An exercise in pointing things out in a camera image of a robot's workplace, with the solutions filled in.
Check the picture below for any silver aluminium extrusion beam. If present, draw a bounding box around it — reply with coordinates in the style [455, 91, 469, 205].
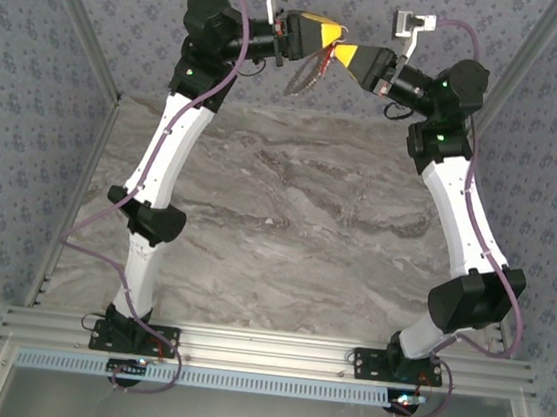
[0, 300, 543, 404]

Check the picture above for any small black controller board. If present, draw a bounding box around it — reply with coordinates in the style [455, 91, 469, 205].
[105, 355, 150, 390]
[384, 387, 429, 417]

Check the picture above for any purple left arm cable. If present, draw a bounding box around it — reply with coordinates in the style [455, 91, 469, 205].
[43, 0, 260, 403]

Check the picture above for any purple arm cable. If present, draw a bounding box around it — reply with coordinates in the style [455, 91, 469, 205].
[390, 16, 557, 417]
[43, 0, 260, 403]

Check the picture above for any silver aluminium corner post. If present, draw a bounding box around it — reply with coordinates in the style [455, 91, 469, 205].
[460, 0, 557, 154]
[19, 0, 134, 104]

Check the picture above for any thin black right gripper wire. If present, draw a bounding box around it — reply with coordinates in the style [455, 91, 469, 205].
[381, 101, 416, 123]

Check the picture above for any thin black gripper wire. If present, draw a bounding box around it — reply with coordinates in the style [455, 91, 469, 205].
[233, 56, 267, 81]
[381, 101, 416, 123]

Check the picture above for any thin black left gripper wire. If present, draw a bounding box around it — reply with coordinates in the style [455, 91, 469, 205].
[233, 56, 267, 81]

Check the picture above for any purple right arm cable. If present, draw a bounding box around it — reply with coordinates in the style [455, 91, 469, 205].
[390, 16, 557, 417]

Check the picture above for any pale slotted cable duct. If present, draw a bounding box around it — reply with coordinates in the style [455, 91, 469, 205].
[13, 345, 390, 410]

